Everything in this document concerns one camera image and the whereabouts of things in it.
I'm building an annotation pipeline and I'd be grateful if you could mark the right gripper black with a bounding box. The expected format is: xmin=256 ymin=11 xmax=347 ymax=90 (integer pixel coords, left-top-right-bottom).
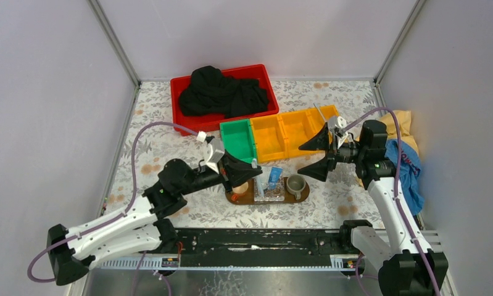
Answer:
xmin=297 ymin=123 xmax=366 ymax=183

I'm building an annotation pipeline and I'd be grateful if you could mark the orange cup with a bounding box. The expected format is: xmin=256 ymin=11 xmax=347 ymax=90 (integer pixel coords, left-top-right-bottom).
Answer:
xmin=231 ymin=182 xmax=249 ymax=202

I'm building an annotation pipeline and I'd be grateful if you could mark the white toothpaste tube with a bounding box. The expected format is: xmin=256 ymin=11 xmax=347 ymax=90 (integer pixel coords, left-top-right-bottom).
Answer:
xmin=259 ymin=166 xmax=272 ymax=190

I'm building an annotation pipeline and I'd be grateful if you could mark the clear textured glass holder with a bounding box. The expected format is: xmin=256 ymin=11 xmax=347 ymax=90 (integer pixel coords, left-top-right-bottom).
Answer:
xmin=254 ymin=180 xmax=286 ymax=204

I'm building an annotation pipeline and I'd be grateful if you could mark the blue toothpaste tube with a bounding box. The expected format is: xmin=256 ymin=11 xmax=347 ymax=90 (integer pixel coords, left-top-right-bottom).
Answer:
xmin=267 ymin=166 xmax=283 ymax=190

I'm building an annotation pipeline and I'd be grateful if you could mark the grey cup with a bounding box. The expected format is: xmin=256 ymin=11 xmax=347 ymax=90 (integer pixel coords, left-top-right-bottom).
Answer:
xmin=286 ymin=175 xmax=306 ymax=200

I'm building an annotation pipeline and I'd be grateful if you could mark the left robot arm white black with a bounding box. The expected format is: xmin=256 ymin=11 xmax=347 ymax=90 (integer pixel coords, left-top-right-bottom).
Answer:
xmin=47 ymin=152 xmax=262 ymax=286

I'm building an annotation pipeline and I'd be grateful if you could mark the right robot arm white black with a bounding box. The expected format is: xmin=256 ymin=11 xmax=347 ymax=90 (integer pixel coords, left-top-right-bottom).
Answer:
xmin=298 ymin=117 xmax=449 ymax=295

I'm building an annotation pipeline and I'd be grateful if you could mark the brown wooden oval tray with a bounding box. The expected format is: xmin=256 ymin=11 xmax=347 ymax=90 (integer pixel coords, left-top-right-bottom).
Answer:
xmin=225 ymin=177 xmax=310 ymax=205

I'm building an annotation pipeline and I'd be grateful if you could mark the yellow bin with toothpaste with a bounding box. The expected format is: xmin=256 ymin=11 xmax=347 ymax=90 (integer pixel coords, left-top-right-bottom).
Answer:
xmin=278 ymin=110 xmax=317 ymax=158

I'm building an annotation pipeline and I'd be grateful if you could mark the green plastic bin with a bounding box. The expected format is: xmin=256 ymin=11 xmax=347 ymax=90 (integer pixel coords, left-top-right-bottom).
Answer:
xmin=220 ymin=119 xmax=258 ymax=163

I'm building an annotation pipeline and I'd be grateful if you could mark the yellow cloth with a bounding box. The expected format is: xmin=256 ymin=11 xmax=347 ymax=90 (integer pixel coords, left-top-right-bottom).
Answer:
xmin=379 ymin=110 xmax=417 ymax=165

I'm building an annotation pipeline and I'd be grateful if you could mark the red plastic bin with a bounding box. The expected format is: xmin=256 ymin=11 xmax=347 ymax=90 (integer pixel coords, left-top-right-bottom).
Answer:
xmin=170 ymin=64 xmax=280 ymax=131

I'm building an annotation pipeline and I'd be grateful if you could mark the black cloth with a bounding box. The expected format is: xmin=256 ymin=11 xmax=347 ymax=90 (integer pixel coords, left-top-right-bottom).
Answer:
xmin=178 ymin=65 xmax=269 ymax=118

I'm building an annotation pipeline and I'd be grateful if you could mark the blue cloth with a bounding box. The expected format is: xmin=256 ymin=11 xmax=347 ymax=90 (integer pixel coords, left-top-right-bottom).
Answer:
xmin=399 ymin=137 xmax=425 ymax=215

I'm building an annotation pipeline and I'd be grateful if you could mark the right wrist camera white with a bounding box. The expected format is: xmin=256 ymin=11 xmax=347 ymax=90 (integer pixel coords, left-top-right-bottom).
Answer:
xmin=326 ymin=116 xmax=348 ymax=148

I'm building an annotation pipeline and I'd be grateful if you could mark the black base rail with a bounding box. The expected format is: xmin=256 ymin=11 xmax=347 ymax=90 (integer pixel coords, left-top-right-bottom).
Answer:
xmin=152 ymin=228 xmax=360 ymax=269

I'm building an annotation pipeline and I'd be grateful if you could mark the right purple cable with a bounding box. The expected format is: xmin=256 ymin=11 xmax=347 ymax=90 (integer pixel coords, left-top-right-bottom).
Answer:
xmin=343 ymin=107 xmax=442 ymax=296

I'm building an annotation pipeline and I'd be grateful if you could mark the purple cable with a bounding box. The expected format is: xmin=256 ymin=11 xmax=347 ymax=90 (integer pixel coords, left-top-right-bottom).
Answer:
xmin=27 ymin=121 xmax=200 ymax=296
xmin=343 ymin=107 xmax=442 ymax=296

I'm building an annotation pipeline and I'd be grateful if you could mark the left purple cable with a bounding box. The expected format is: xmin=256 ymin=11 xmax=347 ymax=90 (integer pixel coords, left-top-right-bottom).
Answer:
xmin=27 ymin=121 xmax=200 ymax=296

